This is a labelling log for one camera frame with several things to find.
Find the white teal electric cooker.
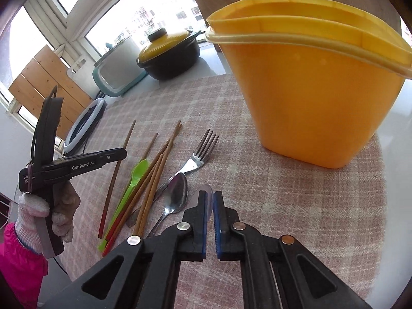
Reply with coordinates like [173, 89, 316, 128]
[92, 36, 147, 97]

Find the silver metal spoon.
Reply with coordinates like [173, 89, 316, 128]
[147, 172, 188, 238]

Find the slatted wooden board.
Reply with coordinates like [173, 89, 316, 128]
[9, 45, 91, 140]

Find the white ring light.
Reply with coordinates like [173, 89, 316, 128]
[64, 98, 107, 156]

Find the pink checkered table cloth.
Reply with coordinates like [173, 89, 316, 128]
[60, 75, 386, 298]

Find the silver metal fork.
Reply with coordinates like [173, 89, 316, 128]
[125, 128, 220, 228]

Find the pink sleeve left forearm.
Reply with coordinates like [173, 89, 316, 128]
[1, 223, 48, 308]

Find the green plastic spoon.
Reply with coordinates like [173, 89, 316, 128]
[98, 159, 149, 253]

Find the yellow lid black pot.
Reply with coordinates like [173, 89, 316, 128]
[136, 28, 202, 80]

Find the black cable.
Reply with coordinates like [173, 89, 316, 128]
[30, 84, 70, 276]

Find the yellow plastic utensil container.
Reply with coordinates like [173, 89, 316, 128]
[206, 0, 411, 169]

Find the wooden chopstick red tip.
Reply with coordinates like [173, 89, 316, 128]
[98, 119, 136, 239]

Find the white plastic cutting board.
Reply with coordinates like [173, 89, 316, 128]
[67, 55, 100, 99]

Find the left hand knit glove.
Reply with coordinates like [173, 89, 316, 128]
[14, 181, 80, 254]

